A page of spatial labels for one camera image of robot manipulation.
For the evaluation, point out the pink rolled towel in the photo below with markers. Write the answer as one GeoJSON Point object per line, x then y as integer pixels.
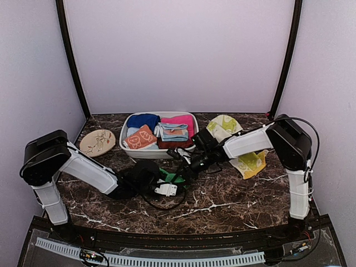
{"type": "Point", "coordinates": [182, 119]}

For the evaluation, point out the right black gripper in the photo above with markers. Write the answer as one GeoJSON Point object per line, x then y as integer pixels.
{"type": "Point", "coordinates": [187, 177]}

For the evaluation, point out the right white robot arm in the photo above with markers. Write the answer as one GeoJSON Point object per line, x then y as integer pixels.
{"type": "Point", "coordinates": [292, 145]}

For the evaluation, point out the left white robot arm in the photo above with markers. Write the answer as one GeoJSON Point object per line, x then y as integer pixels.
{"type": "Point", "coordinates": [53, 153]}

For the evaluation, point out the dark red rolled towel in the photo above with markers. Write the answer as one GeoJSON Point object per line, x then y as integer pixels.
{"type": "Point", "coordinates": [173, 144]}

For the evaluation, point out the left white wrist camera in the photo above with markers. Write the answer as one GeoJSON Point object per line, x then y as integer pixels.
{"type": "Point", "coordinates": [166, 190]}

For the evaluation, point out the blue rolled towel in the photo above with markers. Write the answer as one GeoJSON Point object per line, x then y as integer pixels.
{"type": "Point", "coordinates": [137, 121]}

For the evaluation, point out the light blue striped towel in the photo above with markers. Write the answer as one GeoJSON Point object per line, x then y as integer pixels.
{"type": "Point", "coordinates": [170, 132]}

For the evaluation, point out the left black frame post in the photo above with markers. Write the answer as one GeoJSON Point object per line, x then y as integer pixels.
{"type": "Point", "coordinates": [61, 14]}

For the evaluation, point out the orange cartoon rolled towel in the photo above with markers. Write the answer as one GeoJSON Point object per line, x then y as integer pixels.
{"type": "Point", "coordinates": [142, 139]}

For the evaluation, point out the light blue towel underneath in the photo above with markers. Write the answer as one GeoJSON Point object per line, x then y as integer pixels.
{"type": "Point", "coordinates": [131, 131]}

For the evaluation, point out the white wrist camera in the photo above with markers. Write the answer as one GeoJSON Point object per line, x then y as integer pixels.
{"type": "Point", "coordinates": [166, 190]}
{"type": "Point", "coordinates": [184, 155]}

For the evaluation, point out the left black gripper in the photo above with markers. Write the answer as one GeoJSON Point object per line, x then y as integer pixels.
{"type": "Point", "coordinates": [158, 173]}

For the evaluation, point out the green microfiber towel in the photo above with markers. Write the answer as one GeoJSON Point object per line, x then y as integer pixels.
{"type": "Point", "coordinates": [167, 177]}

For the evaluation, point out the black frame post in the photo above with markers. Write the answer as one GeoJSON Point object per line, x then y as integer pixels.
{"type": "Point", "coordinates": [298, 4]}
{"type": "Point", "coordinates": [61, 14]}

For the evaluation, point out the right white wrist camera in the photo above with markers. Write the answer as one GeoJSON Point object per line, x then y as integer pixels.
{"type": "Point", "coordinates": [184, 155]}

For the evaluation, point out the right black frame post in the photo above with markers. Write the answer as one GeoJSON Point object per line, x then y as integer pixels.
{"type": "Point", "coordinates": [298, 4]}

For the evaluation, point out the cream yellow-green patterned towel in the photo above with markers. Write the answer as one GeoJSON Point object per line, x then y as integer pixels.
{"type": "Point", "coordinates": [249, 165]}

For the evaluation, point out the small circuit board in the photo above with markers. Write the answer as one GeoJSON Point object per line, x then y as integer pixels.
{"type": "Point", "coordinates": [89, 256]}

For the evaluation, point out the white plastic basin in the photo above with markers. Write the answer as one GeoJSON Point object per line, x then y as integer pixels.
{"type": "Point", "coordinates": [151, 153]}

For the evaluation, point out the white slotted cable duct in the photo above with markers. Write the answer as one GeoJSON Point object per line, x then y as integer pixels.
{"type": "Point", "coordinates": [112, 259]}

